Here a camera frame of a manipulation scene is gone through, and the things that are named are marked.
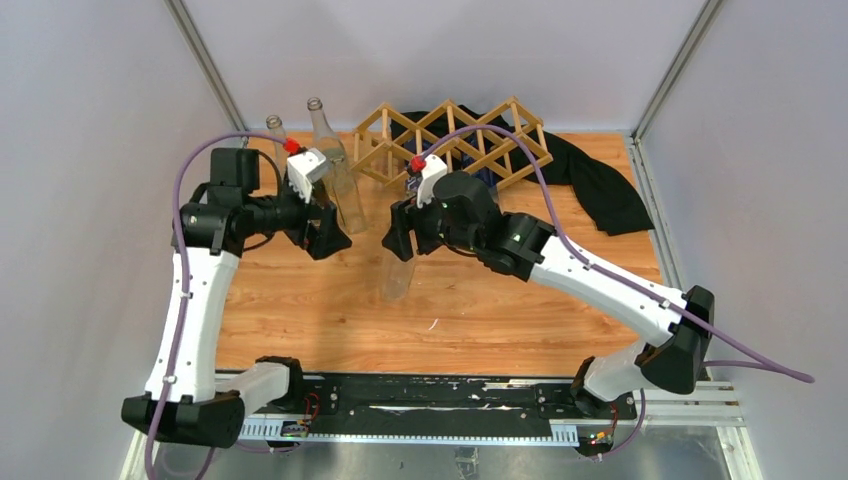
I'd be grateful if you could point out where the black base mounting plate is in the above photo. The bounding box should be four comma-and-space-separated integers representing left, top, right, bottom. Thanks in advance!
244, 373, 638, 445

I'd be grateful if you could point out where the slim clear glass bottle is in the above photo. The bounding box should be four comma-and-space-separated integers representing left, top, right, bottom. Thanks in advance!
327, 155, 368, 235

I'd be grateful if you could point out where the small clear glass bottle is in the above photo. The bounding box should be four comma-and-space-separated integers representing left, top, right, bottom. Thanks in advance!
380, 252, 416, 302

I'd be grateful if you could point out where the black cloth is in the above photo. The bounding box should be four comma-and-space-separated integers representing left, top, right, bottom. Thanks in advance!
426, 114, 655, 236

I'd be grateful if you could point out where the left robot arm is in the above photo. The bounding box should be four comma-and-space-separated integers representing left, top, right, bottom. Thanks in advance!
121, 147, 352, 448

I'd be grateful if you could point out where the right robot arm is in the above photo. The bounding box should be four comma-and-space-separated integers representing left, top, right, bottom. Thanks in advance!
382, 172, 714, 418

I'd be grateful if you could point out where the clear bottle blue label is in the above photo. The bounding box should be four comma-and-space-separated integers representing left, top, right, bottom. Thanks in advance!
402, 133, 423, 198

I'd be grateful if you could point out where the clear bottle white label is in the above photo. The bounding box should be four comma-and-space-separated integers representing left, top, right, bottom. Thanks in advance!
266, 114, 288, 171

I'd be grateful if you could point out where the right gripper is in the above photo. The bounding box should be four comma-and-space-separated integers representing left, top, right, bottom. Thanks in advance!
382, 193, 480, 263

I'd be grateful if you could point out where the wooden lattice wine rack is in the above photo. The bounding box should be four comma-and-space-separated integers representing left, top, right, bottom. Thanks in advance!
351, 97, 552, 191

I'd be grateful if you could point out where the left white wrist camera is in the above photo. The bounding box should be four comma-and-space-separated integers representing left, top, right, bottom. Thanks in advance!
286, 148, 331, 203

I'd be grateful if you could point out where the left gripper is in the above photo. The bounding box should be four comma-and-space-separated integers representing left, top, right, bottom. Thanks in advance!
244, 173, 352, 258

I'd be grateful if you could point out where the clear bottle black label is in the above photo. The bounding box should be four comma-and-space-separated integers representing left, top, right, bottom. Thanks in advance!
307, 97, 347, 164

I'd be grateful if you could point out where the aluminium rail frame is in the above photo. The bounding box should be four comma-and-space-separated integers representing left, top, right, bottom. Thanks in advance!
154, 371, 761, 479

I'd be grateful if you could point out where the clear blue labelled bottle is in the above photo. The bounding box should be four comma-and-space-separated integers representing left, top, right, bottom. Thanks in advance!
461, 135, 500, 203

